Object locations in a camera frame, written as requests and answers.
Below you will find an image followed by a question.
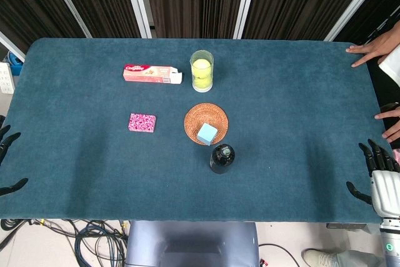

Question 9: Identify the black coiled cable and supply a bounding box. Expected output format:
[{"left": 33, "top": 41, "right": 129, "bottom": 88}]
[{"left": 0, "top": 218, "right": 32, "bottom": 233}]

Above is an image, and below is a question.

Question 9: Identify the single pink patterned coaster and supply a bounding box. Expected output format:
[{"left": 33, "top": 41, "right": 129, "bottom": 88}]
[{"left": 127, "top": 113, "right": 157, "bottom": 134}]

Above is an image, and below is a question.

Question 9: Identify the black floor cable tangle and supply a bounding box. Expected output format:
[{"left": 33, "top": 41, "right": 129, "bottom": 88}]
[{"left": 31, "top": 218, "right": 131, "bottom": 267}]

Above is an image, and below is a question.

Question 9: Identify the light blue foam cube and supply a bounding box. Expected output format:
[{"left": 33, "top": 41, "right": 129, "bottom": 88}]
[{"left": 196, "top": 123, "right": 218, "bottom": 146}]

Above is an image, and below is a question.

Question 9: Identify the blue plastic reel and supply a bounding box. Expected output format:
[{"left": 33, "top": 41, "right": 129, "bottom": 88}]
[{"left": 7, "top": 51, "right": 24, "bottom": 65}]

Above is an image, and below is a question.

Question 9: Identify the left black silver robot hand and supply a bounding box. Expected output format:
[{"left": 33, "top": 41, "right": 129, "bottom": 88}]
[{"left": 0, "top": 116, "right": 29, "bottom": 198}]

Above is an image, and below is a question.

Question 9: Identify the clear plastic ball tube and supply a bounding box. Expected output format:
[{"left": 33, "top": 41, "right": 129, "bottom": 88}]
[{"left": 189, "top": 49, "right": 215, "bottom": 93}]

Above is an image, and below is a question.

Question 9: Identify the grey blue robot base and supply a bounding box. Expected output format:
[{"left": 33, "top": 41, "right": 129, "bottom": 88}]
[{"left": 124, "top": 220, "right": 260, "bottom": 267}]

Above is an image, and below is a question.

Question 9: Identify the white metal frame post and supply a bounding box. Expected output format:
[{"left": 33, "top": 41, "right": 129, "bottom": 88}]
[
  {"left": 42, "top": 0, "right": 93, "bottom": 39},
  {"left": 232, "top": 0, "right": 261, "bottom": 39},
  {"left": 120, "top": 0, "right": 154, "bottom": 39},
  {"left": 324, "top": 0, "right": 388, "bottom": 42}
]

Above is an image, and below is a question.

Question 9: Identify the pink toothpaste box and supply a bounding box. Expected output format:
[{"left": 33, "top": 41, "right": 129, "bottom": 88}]
[{"left": 122, "top": 63, "right": 184, "bottom": 85}]

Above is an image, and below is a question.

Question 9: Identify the blue velvet table cloth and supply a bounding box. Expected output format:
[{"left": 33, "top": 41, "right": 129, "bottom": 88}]
[{"left": 0, "top": 37, "right": 391, "bottom": 224}]

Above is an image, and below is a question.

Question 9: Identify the white sneaker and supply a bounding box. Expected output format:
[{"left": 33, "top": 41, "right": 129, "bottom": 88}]
[{"left": 301, "top": 248, "right": 340, "bottom": 267}]

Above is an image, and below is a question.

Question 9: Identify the blue jeans leg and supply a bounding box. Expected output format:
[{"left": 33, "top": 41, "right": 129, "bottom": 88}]
[{"left": 336, "top": 249, "right": 385, "bottom": 267}]

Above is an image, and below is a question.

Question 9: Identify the bare person hand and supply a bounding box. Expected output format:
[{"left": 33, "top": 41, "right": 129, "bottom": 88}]
[
  {"left": 345, "top": 28, "right": 400, "bottom": 68},
  {"left": 374, "top": 104, "right": 400, "bottom": 143}
]

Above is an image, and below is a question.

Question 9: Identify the yellow tennis ball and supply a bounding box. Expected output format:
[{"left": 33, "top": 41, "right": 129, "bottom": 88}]
[
  {"left": 192, "top": 59, "right": 212, "bottom": 79},
  {"left": 192, "top": 76, "right": 213, "bottom": 91}
]

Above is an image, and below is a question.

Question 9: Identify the white metal frame rail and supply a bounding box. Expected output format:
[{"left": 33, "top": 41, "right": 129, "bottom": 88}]
[{"left": 0, "top": 31, "right": 26, "bottom": 61}]

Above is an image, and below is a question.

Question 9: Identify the white garment sleeve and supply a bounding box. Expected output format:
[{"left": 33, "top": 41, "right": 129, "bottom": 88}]
[{"left": 377, "top": 48, "right": 400, "bottom": 88}]

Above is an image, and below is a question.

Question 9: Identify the red drink bottle black cap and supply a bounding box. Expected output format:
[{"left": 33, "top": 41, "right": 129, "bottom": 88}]
[{"left": 209, "top": 143, "right": 237, "bottom": 175}]

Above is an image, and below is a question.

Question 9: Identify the white power strip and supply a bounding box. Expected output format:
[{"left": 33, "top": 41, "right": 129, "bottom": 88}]
[{"left": 0, "top": 62, "right": 14, "bottom": 94}]

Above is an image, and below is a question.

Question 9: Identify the round woven brown coaster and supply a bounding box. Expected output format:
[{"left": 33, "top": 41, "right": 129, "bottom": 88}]
[{"left": 183, "top": 102, "right": 229, "bottom": 145}]

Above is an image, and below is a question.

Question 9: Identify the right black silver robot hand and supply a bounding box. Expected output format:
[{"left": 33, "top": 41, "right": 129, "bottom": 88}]
[{"left": 346, "top": 138, "right": 400, "bottom": 219}]

